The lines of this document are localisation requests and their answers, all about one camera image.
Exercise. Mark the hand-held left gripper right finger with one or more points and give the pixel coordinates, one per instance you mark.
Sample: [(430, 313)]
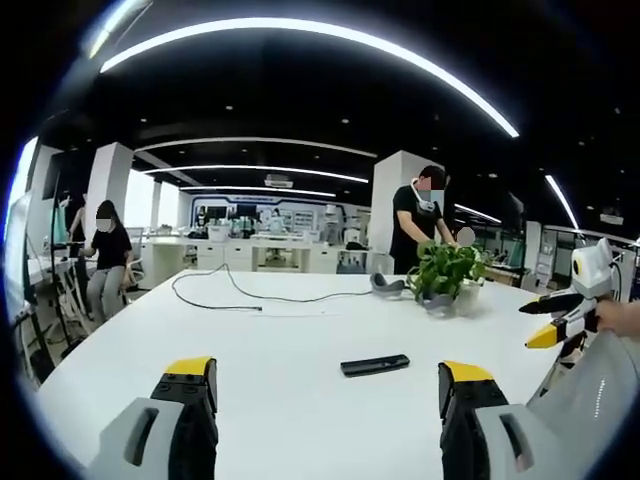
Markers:
[(480, 430)]

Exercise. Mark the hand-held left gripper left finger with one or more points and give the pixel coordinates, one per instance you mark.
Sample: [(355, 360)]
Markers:
[(145, 430)]

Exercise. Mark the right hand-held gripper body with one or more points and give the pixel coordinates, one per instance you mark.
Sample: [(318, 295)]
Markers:
[(592, 270)]

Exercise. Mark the black remote control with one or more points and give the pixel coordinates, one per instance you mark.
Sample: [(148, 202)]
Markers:
[(375, 365)]

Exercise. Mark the person's right hand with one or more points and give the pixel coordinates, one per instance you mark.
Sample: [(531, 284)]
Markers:
[(620, 314)]

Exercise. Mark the short ceiling light strip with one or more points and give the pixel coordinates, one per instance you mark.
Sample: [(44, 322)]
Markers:
[(562, 200)]

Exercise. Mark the person's grey clothing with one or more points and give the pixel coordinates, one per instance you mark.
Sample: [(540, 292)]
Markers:
[(595, 400)]

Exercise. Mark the green potted plant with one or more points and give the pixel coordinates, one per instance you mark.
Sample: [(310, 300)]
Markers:
[(445, 270)]

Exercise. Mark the white office chair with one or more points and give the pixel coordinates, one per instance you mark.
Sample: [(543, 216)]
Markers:
[(134, 265)]

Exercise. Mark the grey headset device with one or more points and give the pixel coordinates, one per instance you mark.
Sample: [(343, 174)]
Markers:
[(385, 289)]

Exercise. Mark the white office desk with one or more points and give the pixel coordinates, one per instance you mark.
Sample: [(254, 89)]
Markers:
[(170, 252)]

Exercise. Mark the white pillar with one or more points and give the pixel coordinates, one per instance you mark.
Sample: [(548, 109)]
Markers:
[(107, 175), (390, 200)]

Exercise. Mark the thin ceiling light strip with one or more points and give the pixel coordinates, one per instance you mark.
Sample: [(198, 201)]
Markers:
[(250, 170)]

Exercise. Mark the ceiling air conditioner unit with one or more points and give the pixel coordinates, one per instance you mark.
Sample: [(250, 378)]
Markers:
[(279, 181)]

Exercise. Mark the long curved ceiling light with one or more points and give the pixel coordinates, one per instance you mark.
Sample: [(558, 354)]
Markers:
[(310, 30)]

